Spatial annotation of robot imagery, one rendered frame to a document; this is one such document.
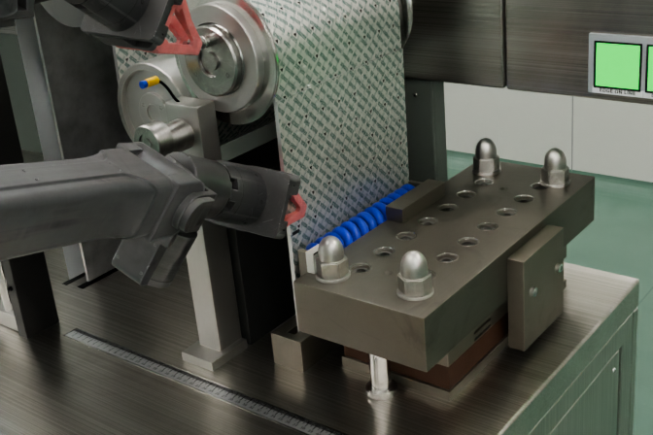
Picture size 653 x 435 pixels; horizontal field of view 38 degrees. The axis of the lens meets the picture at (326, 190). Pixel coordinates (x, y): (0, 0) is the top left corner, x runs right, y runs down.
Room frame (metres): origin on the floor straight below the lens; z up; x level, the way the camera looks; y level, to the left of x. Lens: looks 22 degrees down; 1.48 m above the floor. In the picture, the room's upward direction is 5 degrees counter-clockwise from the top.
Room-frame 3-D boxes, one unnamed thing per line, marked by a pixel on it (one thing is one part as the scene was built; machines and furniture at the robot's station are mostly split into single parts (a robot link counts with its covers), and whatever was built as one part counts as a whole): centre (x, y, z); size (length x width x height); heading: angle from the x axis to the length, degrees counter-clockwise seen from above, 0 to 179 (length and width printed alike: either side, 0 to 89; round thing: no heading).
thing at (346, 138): (1.02, -0.03, 1.11); 0.23 x 0.01 x 0.18; 141
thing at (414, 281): (0.83, -0.08, 1.05); 0.04 x 0.04 x 0.04
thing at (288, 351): (1.03, -0.03, 0.92); 0.28 x 0.04 x 0.04; 141
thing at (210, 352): (0.96, 0.15, 1.05); 0.06 x 0.05 x 0.31; 141
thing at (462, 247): (0.98, -0.15, 1.00); 0.40 x 0.16 x 0.06; 141
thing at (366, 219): (1.01, -0.04, 1.03); 0.21 x 0.04 x 0.03; 141
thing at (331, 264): (0.88, 0.00, 1.05); 0.04 x 0.04 x 0.04
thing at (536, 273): (0.93, -0.23, 0.97); 0.10 x 0.03 x 0.11; 141
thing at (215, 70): (0.96, 0.10, 1.25); 0.07 x 0.02 x 0.07; 50
